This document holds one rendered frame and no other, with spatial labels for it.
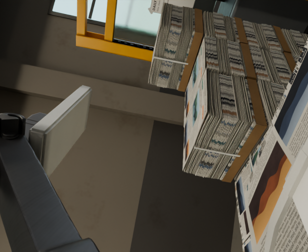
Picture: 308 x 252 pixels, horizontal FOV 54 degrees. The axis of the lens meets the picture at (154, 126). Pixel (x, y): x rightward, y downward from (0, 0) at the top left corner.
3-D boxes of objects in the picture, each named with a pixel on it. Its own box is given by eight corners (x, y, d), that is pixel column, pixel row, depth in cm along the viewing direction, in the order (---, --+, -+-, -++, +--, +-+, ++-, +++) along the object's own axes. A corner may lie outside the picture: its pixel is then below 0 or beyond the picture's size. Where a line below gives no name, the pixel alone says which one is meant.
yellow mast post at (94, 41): (313, 96, 235) (75, 46, 223) (310, 89, 241) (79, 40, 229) (320, 87, 228) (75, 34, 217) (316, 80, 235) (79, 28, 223)
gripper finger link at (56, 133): (39, 191, 14) (23, 186, 14) (86, 129, 20) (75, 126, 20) (45, 133, 13) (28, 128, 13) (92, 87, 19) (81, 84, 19)
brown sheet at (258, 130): (230, 183, 138) (221, 181, 138) (225, 137, 158) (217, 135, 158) (267, 126, 111) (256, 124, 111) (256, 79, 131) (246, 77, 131)
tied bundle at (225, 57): (227, 136, 158) (184, 128, 156) (223, 100, 178) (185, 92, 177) (258, 78, 131) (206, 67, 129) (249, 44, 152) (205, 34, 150)
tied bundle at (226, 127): (231, 184, 138) (182, 174, 136) (226, 136, 159) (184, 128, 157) (269, 127, 111) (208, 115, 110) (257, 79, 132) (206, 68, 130)
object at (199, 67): (184, 128, 156) (182, 127, 156) (185, 93, 176) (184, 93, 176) (206, 69, 130) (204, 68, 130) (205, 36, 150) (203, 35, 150)
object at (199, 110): (184, 171, 136) (181, 170, 136) (185, 126, 156) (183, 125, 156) (209, 112, 110) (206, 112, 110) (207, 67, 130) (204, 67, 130)
